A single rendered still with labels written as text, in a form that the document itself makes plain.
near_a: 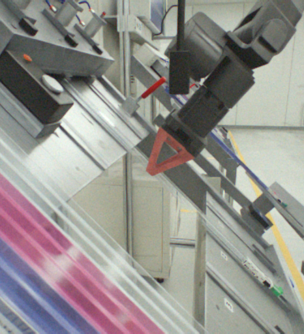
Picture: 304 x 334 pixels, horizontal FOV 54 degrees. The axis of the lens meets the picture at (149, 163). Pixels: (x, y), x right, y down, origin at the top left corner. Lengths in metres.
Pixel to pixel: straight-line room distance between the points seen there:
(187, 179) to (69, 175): 0.41
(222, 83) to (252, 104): 7.72
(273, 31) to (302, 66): 7.91
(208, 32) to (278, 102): 7.84
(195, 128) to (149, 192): 1.13
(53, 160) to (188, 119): 0.20
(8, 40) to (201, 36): 0.23
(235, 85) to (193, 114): 0.07
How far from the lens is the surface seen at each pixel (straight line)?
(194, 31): 0.42
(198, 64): 0.42
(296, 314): 0.58
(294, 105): 8.35
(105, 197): 1.61
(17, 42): 0.36
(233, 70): 0.43
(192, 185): 0.69
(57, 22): 0.51
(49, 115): 0.32
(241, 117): 8.15
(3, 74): 0.34
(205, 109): 0.43
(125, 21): 1.45
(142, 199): 1.56
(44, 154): 0.32
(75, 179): 0.32
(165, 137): 0.44
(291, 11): 0.51
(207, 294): 0.38
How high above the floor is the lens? 1.08
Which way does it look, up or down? 15 degrees down
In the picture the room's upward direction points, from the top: straight up
